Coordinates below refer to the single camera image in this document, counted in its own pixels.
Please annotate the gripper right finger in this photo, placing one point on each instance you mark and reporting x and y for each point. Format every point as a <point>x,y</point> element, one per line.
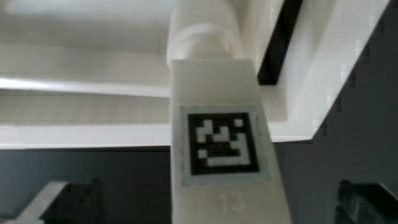
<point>367,204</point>

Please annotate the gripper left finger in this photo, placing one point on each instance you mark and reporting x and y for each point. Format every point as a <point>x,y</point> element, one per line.
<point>67,204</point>

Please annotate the white table leg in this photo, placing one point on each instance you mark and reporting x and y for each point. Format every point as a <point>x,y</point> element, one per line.
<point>228,190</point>

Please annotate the white square table top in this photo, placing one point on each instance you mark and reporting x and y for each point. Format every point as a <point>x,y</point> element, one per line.
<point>84,75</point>

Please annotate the white L-shaped obstacle fence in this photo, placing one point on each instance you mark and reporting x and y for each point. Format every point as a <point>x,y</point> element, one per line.
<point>335,27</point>

